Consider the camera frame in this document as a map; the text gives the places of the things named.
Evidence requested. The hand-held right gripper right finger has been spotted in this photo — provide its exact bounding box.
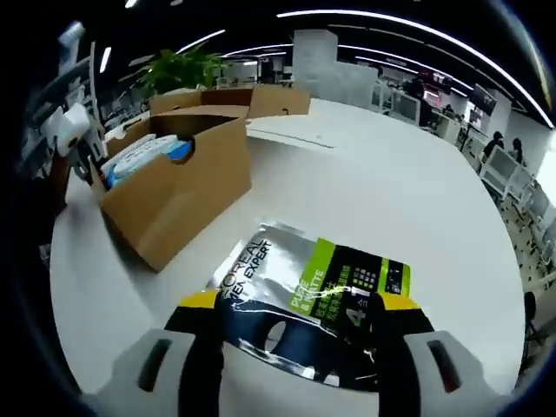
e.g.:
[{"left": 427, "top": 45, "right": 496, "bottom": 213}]
[{"left": 371, "top": 293, "right": 500, "bottom": 397}]

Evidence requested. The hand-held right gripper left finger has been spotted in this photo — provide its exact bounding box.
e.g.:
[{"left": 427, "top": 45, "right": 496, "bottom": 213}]
[{"left": 97, "top": 291, "right": 226, "bottom": 399}]

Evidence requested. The blue wet wipes pack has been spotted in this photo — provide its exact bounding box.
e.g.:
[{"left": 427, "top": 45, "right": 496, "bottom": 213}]
[{"left": 102, "top": 133, "right": 195, "bottom": 190}]

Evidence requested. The brown cardboard shoe box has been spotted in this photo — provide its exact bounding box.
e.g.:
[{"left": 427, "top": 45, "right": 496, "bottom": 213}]
[{"left": 89, "top": 84, "right": 312, "bottom": 273}]

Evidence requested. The silver green soft item pouch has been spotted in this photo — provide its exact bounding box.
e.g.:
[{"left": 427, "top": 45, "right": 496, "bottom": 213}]
[{"left": 206, "top": 223, "right": 412, "bottom": 390}]

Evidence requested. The green plant white pot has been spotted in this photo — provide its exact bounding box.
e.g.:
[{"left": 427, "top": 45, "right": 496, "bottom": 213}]
[{"left": 119, "top": 45, "right": 234, "bottom": 99}]

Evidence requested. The table socket panel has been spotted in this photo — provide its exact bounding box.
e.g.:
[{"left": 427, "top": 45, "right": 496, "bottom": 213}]
[{"left": 245, "top": 116, "right": 338, "bottom": 149}]

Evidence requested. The row of white office chairs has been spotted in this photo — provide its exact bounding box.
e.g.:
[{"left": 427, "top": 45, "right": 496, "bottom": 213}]
[{"left": 477, "top": 147, "right": 556, "bottom": 279}]

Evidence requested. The white frosted partition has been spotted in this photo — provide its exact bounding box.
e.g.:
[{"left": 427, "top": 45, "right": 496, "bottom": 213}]
[{"left": 334, "top": 60, "right": 379, "bottom": 112}]

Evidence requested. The wall mounted television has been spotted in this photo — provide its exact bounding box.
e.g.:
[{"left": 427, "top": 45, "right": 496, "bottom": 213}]
[{"left": 471, "top": 84, "right": 499, "bottom": 117}]

